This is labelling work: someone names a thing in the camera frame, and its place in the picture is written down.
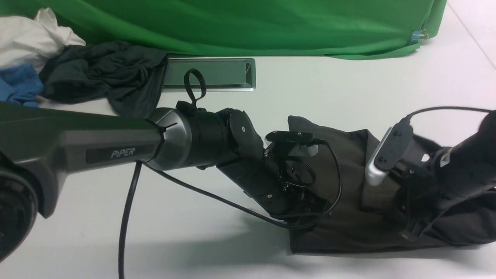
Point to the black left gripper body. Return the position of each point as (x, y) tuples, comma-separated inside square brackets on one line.
[(280, 185)]

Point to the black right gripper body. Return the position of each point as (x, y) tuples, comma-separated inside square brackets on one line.
[(421, 198)]

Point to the dark gray long-sleeved shirt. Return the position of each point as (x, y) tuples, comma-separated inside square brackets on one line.
[(356, 224)]

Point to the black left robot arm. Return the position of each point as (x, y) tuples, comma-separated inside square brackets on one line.
[(41, 147)]

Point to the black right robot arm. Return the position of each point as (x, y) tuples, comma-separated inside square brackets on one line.
[(468, 169)]

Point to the green backdrop cloth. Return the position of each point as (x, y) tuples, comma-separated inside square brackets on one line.
[(343, 29)]

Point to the blue binder clip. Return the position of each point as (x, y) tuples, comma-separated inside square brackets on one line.
[(419, 36)]

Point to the dark teal crumpled garment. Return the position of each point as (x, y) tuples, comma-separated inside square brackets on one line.
[(130, 77)]

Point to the blue crumpled garment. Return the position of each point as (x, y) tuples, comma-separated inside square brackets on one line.
[(20, 85)]

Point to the white crumpled garment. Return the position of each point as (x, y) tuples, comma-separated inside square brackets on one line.
[(25, 41)]

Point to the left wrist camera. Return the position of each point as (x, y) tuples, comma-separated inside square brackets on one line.
[(293, 144)]

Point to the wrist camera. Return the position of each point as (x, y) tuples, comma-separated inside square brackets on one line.
[(293, 144), (389, 151)]

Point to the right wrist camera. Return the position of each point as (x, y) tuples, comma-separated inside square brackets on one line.
[(389, 151)]

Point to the metal table cable slot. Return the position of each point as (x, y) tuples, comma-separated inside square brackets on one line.
[(220, 74)]

